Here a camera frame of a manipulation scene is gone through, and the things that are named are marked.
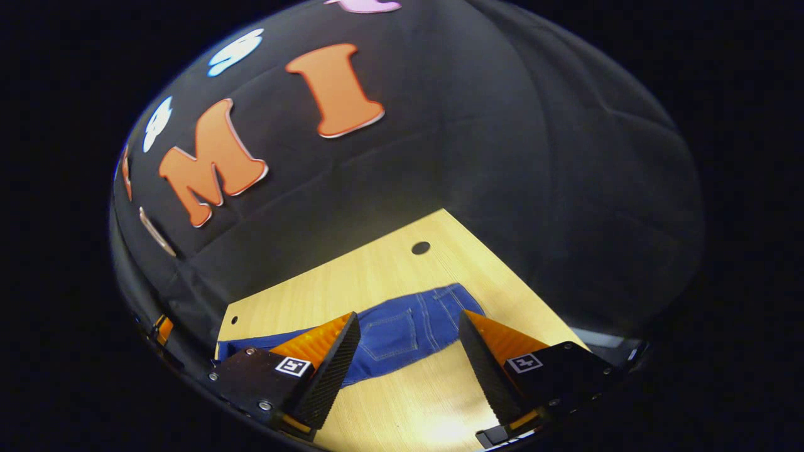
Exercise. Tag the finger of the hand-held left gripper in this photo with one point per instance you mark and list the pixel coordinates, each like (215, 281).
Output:
(164, 329)

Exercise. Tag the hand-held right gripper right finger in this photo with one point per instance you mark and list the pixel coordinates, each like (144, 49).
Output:
(483, 370)

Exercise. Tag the blue denim jeans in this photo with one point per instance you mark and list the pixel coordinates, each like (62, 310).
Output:
(402, 333)

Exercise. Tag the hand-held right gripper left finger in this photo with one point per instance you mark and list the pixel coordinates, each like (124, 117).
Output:
(330, 370)

